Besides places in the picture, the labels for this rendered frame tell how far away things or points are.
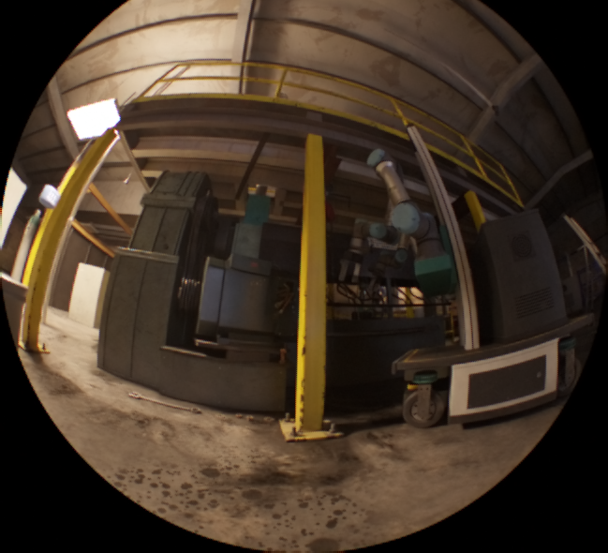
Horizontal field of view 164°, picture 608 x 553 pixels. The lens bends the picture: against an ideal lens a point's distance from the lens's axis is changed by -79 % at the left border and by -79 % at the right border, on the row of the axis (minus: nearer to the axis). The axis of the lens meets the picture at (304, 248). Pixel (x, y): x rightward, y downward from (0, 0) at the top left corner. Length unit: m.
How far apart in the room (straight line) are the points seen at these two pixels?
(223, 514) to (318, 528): 0.19
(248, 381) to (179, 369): 0.39
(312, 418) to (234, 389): 0.47
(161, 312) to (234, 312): 0.48
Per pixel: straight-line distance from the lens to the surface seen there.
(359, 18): 5.28
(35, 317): 1.68
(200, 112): 1.83
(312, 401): 0.93
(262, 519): 0.57
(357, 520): 0.58
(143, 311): 1.46
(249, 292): 1.20
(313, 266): 0.94
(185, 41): 5.74
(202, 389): 1.26
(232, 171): 2.27
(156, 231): 1.63
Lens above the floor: 0.43
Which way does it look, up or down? 24 degrees up
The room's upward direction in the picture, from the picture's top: 2 degrees clockwise
